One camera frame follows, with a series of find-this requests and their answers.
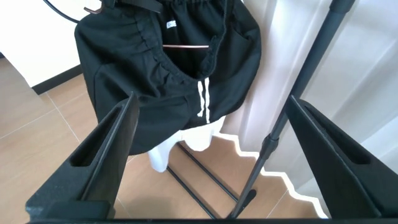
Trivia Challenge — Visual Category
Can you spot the black clothes rack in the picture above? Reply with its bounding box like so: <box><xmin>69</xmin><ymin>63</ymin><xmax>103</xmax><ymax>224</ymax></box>
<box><xmin>166</xmin><ymin>0</ymin><xmax>357</xmax><ymax>219</ymax></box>

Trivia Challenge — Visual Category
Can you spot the white printed t-shirt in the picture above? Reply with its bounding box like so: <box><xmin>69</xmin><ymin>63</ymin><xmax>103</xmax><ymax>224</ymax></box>
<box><xmin>147</xmin><ymin>115</ymin><xmax>226</xmax><ymax>174</ymax></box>

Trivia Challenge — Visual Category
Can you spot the beige curtain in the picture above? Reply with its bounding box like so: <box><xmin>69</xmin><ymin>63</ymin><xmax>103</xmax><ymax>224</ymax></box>
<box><xmin>217</xmin><ymin>0</ymin><xmax>398</xmax><ymax>218</ymax></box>

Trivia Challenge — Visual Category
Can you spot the pink clothes hanger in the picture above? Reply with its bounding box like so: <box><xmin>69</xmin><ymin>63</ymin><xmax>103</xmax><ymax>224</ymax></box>
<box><xmin>161</xmin><ymin>44</ymin><xmax>210</xmax><ymax>50</ymax></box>

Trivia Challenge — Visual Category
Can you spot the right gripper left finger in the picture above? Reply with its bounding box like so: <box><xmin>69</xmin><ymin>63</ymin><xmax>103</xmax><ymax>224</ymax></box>
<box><xmin>25</xmin><ymin>91</ymin><xmax>141</xmax><ymax>219</ymax></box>

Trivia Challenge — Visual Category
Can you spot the black garment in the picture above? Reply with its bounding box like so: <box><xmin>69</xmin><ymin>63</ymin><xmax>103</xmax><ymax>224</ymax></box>
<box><xmin>73</xmin><ymin>0</ymin><xmax>262</xmax><ymax>156</ymax></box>

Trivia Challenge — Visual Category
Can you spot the black cable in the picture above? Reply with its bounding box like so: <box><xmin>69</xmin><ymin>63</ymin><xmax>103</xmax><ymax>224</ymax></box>
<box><xmin>42</xmin><ymin>0</ymin><xmax>80</xmax><ymax>24</ymax></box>

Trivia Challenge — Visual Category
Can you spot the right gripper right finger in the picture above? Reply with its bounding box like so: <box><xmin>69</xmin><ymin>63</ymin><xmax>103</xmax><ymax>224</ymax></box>
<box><xmin>284</xmin><ymin>95</ymin><xmax>398</xmax><ymax>219</ymax></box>

